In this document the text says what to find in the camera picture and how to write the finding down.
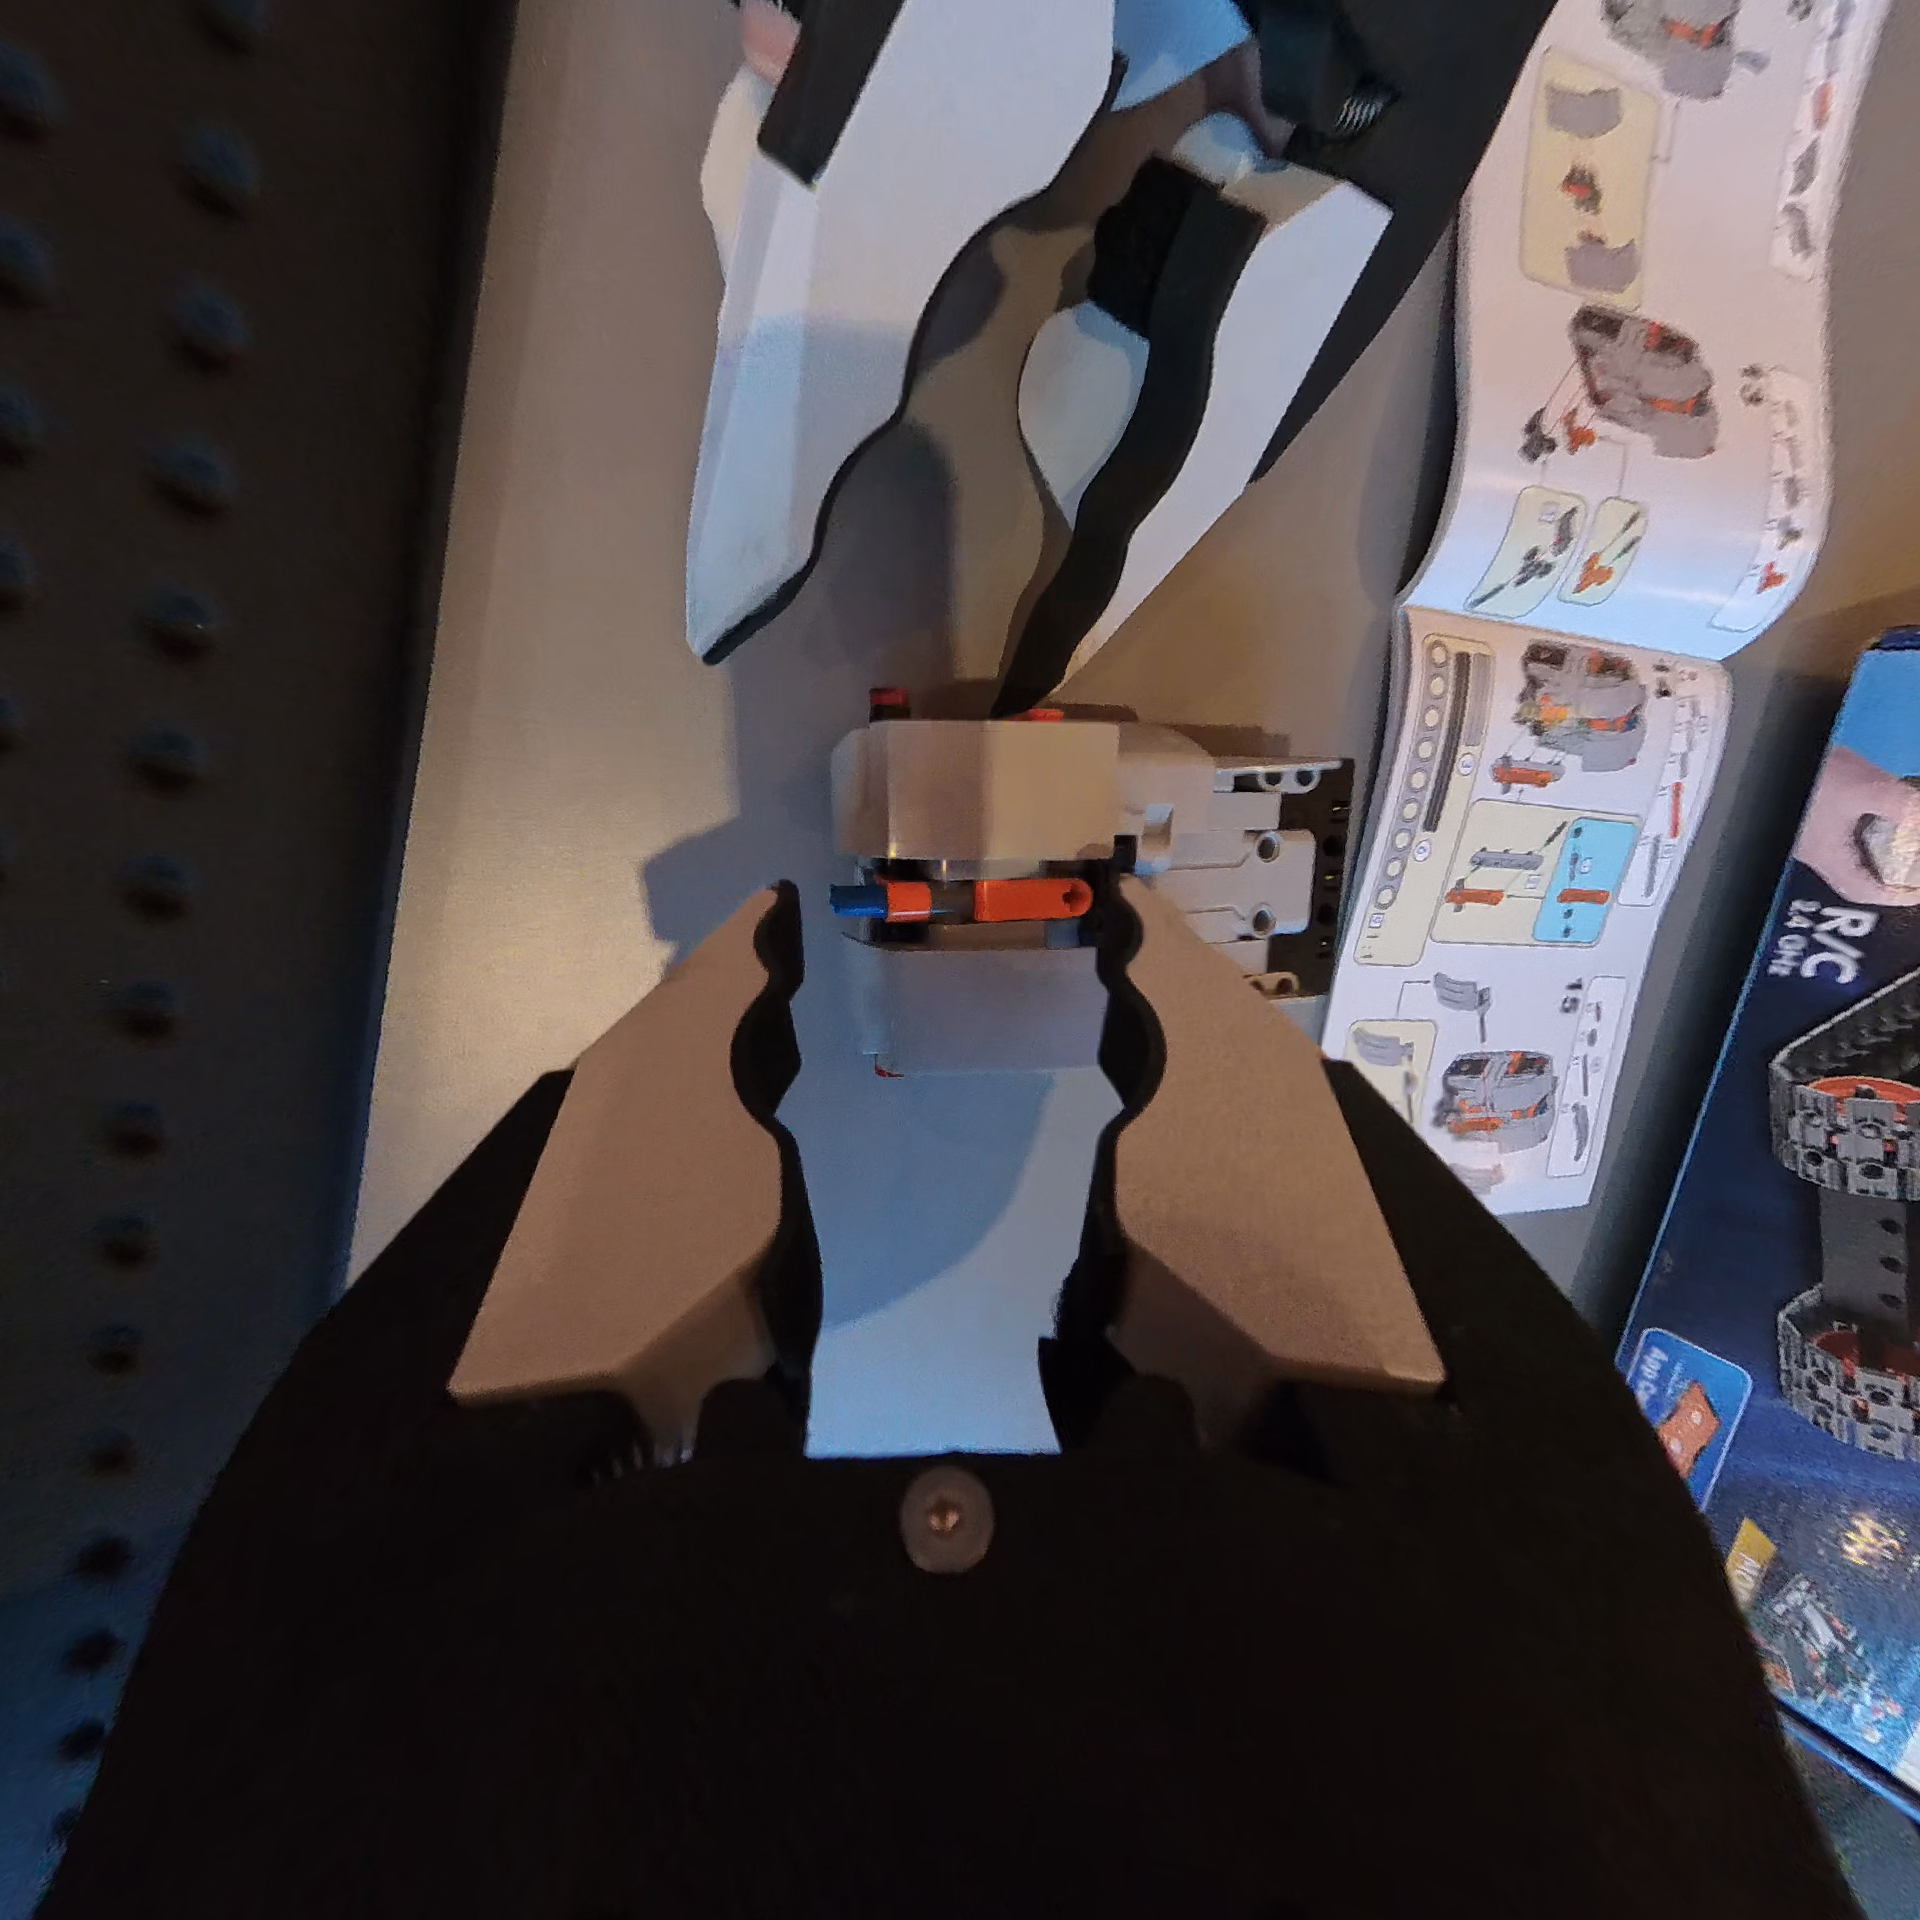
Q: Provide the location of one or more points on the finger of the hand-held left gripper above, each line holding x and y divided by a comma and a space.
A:
810, 345
1275, 330

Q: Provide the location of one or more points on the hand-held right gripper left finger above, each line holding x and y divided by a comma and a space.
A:
631, 1201

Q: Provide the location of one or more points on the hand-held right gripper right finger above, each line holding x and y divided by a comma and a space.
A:
1261, 1201

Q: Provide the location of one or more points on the grey brick toy vehicle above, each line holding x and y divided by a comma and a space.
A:
991, 794

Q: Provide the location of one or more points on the grey desk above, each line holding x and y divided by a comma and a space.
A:
600, 601

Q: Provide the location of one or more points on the open instruction booklet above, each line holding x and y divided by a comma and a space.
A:
1575, 839

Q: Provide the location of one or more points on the blue toy set box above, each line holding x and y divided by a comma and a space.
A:
1799, 1201

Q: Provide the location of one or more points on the dark studded mat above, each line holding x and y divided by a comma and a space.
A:
193, 751

